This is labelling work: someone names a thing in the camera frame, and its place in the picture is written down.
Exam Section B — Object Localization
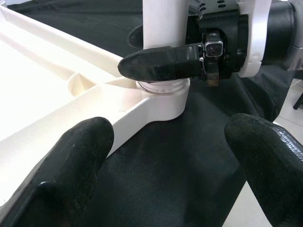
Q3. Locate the black metal table leg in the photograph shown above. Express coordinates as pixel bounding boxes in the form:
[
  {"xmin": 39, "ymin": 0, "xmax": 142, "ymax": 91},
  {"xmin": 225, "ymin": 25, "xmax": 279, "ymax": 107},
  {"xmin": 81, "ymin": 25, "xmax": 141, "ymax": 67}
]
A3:
[{"xmin": 293, "ymin": 91, "xmax": 303, "ymax": 110}]

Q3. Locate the white plastic table leg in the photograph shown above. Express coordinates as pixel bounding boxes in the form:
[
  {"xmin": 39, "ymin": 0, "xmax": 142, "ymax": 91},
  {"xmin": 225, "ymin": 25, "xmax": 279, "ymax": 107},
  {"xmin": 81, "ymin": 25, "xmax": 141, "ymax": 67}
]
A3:
[{"xmin": 135, "ymin": 0, "xmax": 190, "ymax": 95}]

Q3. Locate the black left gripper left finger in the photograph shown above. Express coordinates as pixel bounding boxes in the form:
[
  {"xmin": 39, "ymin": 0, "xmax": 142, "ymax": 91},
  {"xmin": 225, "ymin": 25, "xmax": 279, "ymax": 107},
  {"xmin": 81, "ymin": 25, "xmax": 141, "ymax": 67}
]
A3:
[{"xmin": 0, "ymin": 116, "xmax": 115, "ymax": 227}]

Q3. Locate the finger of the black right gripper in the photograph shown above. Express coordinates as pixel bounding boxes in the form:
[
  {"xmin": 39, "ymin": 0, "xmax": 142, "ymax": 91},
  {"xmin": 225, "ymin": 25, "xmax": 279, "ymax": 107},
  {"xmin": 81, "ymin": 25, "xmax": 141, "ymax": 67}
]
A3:
[
  {"xmin": 128, "ymin": 24, "xmax": 145, "ymax": 48},
  {"xmin": 117, "ymin": 44, "xmax": 206, "ymax": 82}
]

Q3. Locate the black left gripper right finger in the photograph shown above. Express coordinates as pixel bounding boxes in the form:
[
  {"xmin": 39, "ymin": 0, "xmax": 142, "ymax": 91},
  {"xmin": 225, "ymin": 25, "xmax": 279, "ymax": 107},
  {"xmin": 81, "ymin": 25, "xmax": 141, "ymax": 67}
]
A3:
[{"xmin": 224, "ymin": 113, "xmax": 303, "ymax": 227}]

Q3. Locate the white plastic table top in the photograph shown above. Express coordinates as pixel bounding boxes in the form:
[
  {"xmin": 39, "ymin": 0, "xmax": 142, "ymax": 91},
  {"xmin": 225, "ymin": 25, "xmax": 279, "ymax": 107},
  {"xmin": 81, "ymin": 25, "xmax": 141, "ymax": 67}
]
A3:
[{"xmin": 0, "ymin": 4, "xmax": 191, "ymax": 207}]

